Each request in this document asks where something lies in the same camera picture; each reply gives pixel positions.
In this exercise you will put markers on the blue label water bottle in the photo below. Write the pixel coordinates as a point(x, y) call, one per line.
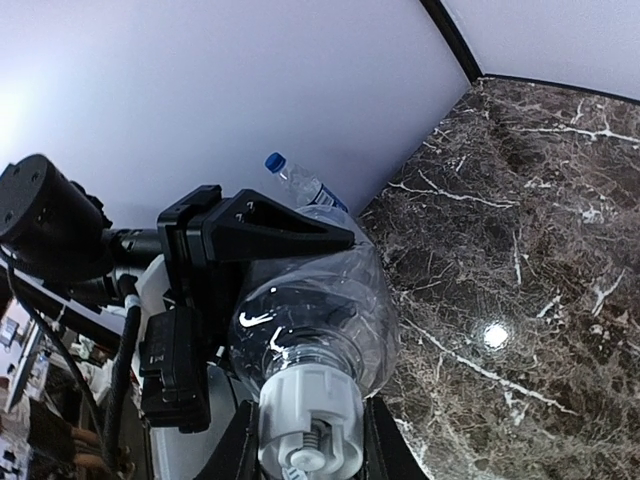
point(301, 185)

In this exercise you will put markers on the black right corner post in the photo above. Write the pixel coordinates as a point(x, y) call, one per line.
point(584, 45)

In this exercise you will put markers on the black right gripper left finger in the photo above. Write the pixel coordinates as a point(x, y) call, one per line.
point(236, 455)

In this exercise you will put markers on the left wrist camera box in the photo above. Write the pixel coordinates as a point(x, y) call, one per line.
point(175, 385)

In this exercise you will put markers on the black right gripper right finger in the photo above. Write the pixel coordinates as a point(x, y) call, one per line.
point(386, 454)

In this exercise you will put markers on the white pump bottle cap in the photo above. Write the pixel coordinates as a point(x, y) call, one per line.
point(311, 419)

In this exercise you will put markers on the clear plastic bottle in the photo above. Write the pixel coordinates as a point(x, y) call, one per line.
point(334, 310)

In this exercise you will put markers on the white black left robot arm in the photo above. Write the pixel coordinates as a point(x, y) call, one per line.
point(53, 230)

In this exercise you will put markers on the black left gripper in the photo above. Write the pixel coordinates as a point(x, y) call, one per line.
point(206, 238)

